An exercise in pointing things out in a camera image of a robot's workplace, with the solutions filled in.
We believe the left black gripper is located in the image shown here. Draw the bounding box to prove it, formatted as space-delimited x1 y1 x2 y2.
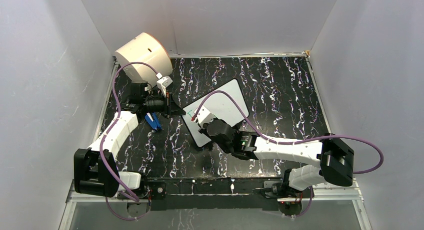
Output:
143 91 186 119

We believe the small white whiteboard black frame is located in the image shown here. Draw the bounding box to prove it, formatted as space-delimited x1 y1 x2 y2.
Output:
182 79 251 148

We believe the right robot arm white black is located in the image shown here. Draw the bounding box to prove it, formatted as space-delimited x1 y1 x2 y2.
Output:
199 119 354 197

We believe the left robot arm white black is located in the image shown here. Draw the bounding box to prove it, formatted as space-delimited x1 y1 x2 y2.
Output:
73 83 186 202

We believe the white cylindrical drum container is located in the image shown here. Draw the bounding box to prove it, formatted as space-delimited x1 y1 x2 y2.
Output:
114 32 173 86

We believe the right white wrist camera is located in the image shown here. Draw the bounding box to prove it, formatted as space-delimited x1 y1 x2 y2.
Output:
191 106 216 128

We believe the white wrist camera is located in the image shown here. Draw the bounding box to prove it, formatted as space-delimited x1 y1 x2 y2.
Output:
191 106 216 128
156 73 173 96

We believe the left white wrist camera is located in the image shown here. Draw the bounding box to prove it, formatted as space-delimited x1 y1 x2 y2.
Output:
156 73 173 96

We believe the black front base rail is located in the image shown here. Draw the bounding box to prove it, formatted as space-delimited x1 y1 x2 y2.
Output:
146 177 282 211

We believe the aluminium frame rail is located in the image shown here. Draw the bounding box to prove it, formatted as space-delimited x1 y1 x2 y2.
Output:
66 177 365 203

